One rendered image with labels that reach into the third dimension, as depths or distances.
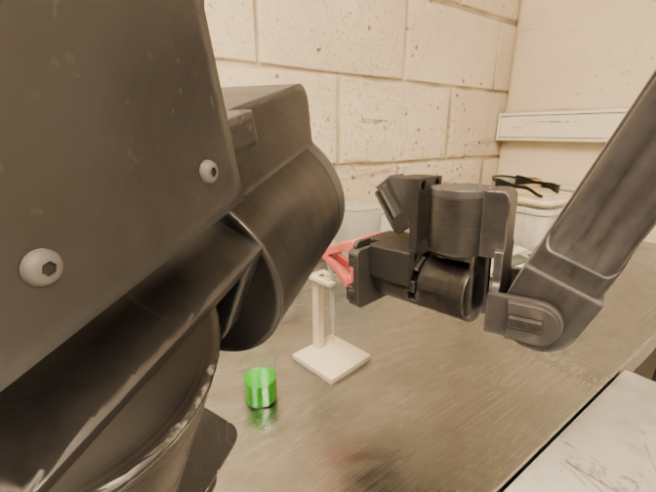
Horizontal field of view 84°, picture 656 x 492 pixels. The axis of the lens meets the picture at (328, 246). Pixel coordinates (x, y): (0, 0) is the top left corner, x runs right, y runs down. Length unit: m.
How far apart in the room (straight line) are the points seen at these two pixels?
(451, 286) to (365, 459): 0.19
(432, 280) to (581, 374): 0.32
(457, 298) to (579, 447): 0.22
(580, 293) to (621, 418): 0.27
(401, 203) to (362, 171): 0.70
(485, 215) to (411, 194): 0.07
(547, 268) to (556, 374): 0.30
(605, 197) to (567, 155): 1.17
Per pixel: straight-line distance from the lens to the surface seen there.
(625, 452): 0.53
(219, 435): 0.18
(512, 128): 1.53
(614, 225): 0.33
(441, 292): 0.36
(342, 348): 0.56
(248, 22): 0.90
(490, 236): 0.34
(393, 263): 0.37
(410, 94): 1.18
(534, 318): 0.33
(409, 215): 0.36
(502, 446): 0.47
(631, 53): 1.47
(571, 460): 0.49
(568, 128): 1.45
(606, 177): 0.32
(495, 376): 0.57
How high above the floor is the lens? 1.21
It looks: 17 degrees down
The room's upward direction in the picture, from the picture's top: straight up
